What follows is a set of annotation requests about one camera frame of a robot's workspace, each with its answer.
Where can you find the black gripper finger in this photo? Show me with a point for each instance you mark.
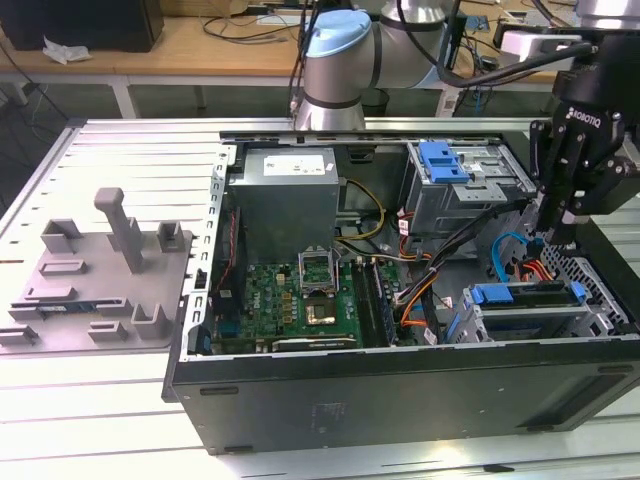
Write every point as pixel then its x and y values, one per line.
pixel 610 192
pixel 547 170

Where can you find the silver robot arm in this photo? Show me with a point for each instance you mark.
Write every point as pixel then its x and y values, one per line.
pixel 340 75

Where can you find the grey metal disk bay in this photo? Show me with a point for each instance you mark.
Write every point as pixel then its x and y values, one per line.
pixel 525 312

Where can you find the blue plastic latch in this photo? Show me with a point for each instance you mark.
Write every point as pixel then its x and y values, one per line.
pixel 442 162

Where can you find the grey metal drive cage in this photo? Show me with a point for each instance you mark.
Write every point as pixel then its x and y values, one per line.
pixel 450 210

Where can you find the small black box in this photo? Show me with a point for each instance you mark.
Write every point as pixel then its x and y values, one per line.
pixel 500 32

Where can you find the black waste bin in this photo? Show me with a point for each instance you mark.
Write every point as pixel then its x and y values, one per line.
pixel 375 102

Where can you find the black RAM slot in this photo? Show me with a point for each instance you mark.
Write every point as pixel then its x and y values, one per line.
pixel 385 301
pixel 371 302
pixel 378 301
pixel 363 302

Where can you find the CPU socket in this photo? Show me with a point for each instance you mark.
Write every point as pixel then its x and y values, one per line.
pixel 320 312

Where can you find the grey power supply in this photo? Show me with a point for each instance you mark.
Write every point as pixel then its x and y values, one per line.
pixel 280 210

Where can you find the black graphics card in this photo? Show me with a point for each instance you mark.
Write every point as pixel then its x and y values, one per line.
pixel 315 344

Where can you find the black PC case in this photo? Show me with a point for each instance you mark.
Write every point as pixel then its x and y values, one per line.
pixel 350 400

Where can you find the green motherboard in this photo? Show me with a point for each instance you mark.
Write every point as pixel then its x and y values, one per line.
pixel 270 300

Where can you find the wooden desk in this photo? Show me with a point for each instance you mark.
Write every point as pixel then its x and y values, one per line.
pixel 150 50

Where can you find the grey parts rack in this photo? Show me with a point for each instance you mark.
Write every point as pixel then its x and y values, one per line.
pixel 100 300

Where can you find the large black box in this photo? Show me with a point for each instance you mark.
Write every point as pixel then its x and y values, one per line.
pixel 80 25

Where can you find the crumpled white paper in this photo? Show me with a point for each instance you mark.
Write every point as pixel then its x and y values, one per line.
pixel 65 50

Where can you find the green RAM stick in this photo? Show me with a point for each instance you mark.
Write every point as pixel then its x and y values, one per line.
pixel 60 307

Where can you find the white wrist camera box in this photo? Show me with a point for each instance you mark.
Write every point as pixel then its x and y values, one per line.
pixel 522 45

